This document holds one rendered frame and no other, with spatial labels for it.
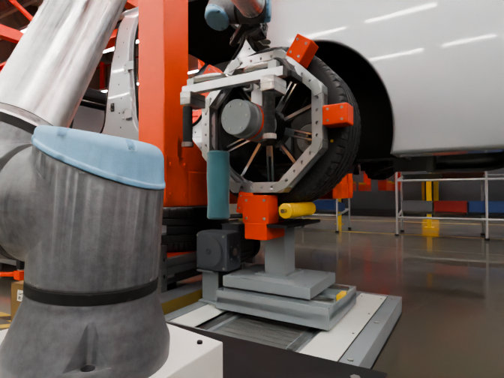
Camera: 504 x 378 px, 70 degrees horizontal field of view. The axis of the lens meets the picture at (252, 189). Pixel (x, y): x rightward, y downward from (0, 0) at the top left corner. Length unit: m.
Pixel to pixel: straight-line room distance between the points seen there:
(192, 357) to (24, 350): 0.19
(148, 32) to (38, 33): 1.14
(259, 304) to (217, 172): 0.54
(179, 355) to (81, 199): 0.23
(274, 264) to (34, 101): 1.18
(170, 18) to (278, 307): 1.30
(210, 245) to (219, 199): 0.32
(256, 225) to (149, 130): 0.64
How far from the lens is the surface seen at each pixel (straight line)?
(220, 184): 1.34
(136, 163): 0.41
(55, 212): 0.42
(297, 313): 1.41
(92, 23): 0.69
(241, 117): 1.28
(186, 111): 1.34
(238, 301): 1.53
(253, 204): 1.39
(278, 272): 1.55
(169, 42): 1.72
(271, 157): 1.49
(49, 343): 0.44
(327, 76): 1.43
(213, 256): 1.60
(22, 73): 0.62
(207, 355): 0.52
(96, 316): 0.43
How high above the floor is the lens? 0.58
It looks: 1 degrees up
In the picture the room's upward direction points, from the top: straight up
